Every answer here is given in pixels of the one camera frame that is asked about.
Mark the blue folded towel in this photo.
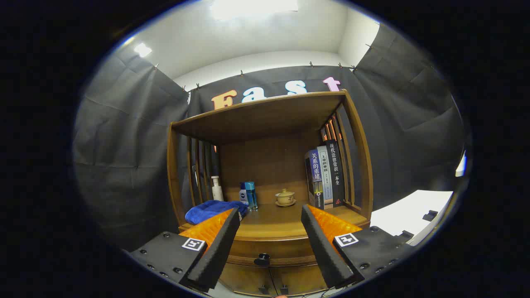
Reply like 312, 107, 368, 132
185, 200, 249, 225

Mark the black spine book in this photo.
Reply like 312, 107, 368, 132
324, 140, 346, 206

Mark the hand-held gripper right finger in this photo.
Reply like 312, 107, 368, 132
301, 204, 414, 289

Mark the wooden cabinet door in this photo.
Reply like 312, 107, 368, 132
219, 264, 276, 296
269, 266, 330, 296

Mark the wooden cabinet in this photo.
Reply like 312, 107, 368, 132
167, 90, 373, 296

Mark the light grey spine book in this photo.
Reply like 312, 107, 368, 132
317, 146, 334, 207

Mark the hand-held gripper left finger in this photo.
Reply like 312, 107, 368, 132
128, 207, 241, 292

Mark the clear blue bottle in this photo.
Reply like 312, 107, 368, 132
244, 181, 258, 210

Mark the black backdrop cloth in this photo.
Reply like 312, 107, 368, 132
72, 23, 468, 249

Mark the large ceiling light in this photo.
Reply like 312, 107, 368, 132
209, 0, 299, 21

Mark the wooden countertop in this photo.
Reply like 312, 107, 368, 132
178, 201, 371, 243

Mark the white pump bottle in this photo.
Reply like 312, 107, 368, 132
211, 176, 224, 202

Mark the wooden drawer with black knob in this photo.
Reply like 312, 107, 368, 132
226, 238, 321, 267

